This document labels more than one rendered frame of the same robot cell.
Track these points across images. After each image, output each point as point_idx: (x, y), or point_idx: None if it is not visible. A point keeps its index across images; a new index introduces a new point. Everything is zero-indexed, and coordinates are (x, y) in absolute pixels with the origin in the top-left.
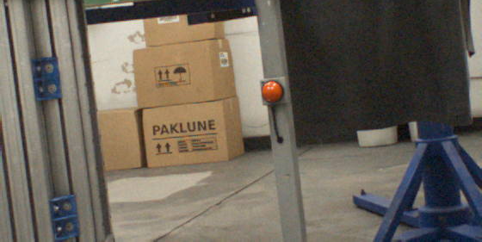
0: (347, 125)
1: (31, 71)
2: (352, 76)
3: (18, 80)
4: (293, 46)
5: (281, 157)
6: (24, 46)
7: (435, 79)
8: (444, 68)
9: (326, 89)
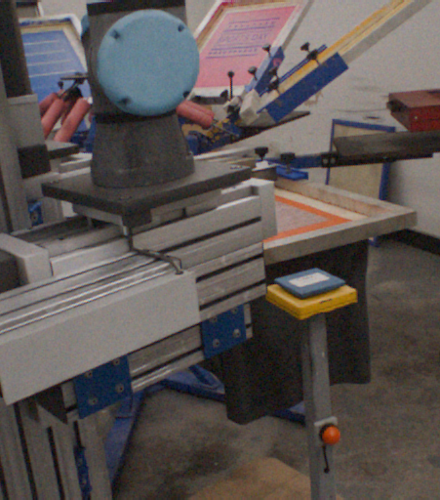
0: (287, 402)
1: (78, 481)
2: (291, 361)
3: (65, 497)
4: (241, 345)
5: (327, 483)
6: (70, 456)
7: (346, 350)
8: (356, 341)
9: (268, 377)
